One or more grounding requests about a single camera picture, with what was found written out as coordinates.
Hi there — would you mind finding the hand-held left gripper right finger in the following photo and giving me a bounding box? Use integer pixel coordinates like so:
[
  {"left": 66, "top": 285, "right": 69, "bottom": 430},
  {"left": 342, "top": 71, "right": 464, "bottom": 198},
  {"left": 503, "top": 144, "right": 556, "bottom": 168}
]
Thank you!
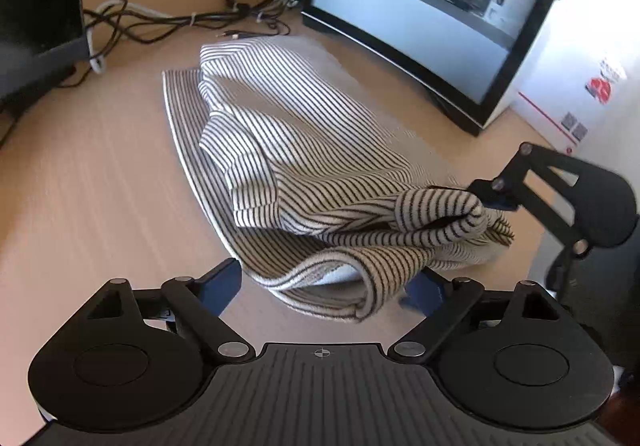
[{"left": 388, "top": 271, "right": 574, "bottom": 361}]

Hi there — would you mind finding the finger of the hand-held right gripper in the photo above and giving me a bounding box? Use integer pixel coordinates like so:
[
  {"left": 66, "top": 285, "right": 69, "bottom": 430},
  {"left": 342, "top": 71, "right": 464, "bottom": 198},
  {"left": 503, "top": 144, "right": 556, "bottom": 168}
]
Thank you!
[{"left": 468, "top": 142, "right": 592, "bottom": 257}]

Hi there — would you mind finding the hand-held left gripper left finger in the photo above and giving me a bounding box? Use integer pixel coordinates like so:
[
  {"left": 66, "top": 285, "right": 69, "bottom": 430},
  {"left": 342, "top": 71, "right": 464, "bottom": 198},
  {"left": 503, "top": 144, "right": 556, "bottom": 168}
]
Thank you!
[{"left": 87, "top": 257, "right": 254, "bottom": 362}]

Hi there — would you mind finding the striped knit sweater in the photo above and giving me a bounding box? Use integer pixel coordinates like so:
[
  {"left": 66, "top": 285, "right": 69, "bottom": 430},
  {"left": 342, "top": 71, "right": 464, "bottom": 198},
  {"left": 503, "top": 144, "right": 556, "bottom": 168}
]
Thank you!
[{"left": 162, "top": 36, "right": 516, "bottom": 324}]

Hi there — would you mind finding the white cardboard box red stripe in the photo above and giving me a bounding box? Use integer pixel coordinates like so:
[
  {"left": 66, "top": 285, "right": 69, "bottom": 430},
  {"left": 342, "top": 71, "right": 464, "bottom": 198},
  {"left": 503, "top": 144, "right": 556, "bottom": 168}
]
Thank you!
[{"left": 509, "top": 0, "right": 640, "bottom": 162}]

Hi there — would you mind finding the black cable tangle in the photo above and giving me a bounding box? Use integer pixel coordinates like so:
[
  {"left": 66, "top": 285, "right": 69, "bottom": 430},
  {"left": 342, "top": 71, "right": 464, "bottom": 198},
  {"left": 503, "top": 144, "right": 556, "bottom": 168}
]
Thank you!
[{"left": 0, "top": 0, "right": 307, "bottom": 147}]

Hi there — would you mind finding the white looped cable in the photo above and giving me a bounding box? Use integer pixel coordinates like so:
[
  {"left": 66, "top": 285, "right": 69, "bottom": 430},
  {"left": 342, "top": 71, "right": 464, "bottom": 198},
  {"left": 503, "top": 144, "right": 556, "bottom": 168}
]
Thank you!
[{"left": 87, "top": 0, "right": 197, "bottom": 75}]

